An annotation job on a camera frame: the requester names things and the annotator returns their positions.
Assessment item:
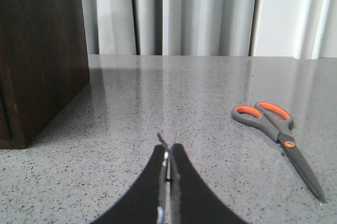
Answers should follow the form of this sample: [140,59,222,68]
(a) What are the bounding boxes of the grey orange scissors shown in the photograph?
[231,102,326,203]

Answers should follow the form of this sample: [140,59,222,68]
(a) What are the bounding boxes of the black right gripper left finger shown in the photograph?
[92,145,165,223]

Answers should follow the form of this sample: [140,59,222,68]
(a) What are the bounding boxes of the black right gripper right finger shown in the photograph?
[170,143,246,223]

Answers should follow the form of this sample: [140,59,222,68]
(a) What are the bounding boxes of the dark wooden drawer cabinet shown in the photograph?
[1,0,90,149]

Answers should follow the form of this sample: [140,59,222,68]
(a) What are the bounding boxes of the grey window curtain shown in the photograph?
[82,0,336,59]

